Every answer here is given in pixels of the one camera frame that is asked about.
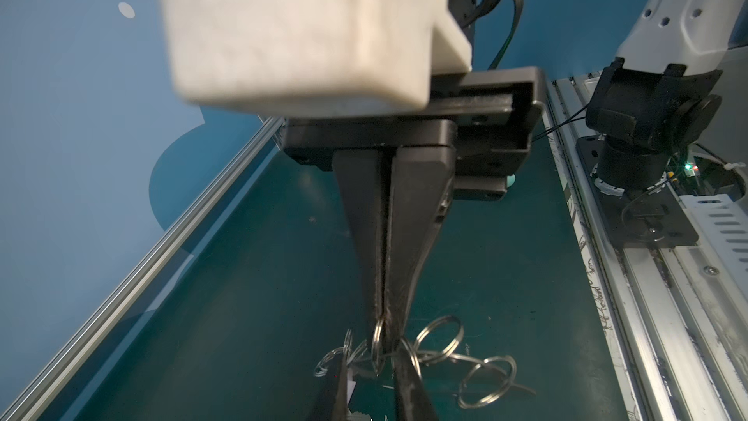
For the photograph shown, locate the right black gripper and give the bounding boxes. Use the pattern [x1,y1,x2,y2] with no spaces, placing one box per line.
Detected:
[282,66,545,345]

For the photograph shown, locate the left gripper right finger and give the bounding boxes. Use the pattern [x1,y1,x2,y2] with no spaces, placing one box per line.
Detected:
[393,338,438,421]

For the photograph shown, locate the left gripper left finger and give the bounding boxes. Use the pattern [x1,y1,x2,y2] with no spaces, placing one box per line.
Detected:
[306,356,348,421]

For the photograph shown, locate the right green circuit board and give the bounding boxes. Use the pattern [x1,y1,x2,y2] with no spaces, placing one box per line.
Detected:
[665,154,748,197]

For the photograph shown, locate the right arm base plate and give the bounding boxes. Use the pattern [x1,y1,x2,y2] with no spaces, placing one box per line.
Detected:
[577,136,699,249]

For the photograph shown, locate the aluminium mounting rail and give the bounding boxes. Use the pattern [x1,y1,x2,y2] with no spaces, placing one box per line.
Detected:
[543,73,747,420]

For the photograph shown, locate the right side frame bar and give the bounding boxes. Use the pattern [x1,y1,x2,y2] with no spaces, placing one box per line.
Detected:
[1,117,284,420]

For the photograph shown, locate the white slotted cable duct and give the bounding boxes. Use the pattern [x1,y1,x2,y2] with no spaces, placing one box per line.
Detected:
[680,194,747,296]

